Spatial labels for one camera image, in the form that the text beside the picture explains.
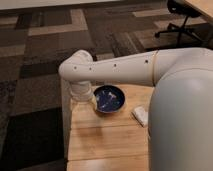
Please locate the wooden desk in background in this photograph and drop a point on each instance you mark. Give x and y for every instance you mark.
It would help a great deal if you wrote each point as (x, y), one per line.
(205, 7)

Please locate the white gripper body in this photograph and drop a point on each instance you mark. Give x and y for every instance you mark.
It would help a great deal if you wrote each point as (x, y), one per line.
(81, 91)

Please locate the white sponge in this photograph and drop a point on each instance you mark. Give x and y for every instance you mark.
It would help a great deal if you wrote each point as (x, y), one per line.
(141, 115)

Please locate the dark blue bowl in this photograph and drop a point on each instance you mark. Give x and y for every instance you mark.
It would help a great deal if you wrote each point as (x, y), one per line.
(109, 98)

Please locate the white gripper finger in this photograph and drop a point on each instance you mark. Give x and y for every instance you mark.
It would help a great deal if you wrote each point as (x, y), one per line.
(94, 103)

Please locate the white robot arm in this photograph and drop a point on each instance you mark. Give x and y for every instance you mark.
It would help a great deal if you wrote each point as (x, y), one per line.
(180, 122)

